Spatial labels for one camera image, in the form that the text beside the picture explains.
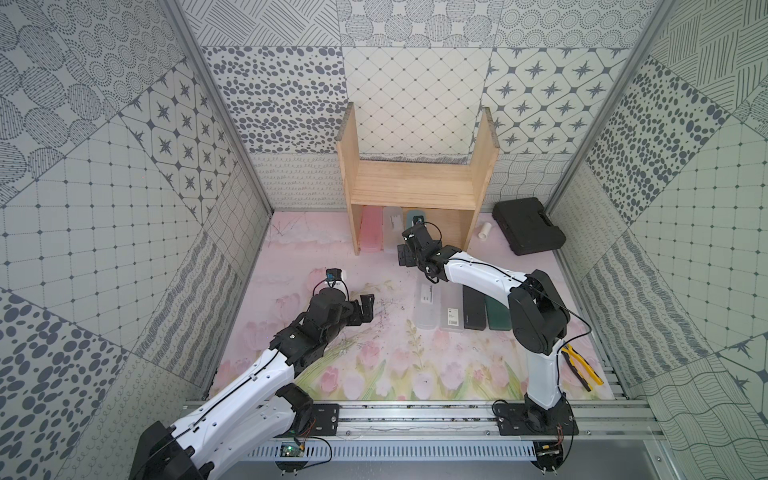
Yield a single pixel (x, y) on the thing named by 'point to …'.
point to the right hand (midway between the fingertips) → (418, 251)
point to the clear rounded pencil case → (427, 304)
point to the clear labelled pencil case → (451, 306)
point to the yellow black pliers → (587, 375)
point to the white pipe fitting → (485, 231)
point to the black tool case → (527, 226)
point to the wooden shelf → (451, 192)
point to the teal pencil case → (411, 213)
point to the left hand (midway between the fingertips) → (359, 291)
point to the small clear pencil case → (393, 223)
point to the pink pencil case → (372, 229)
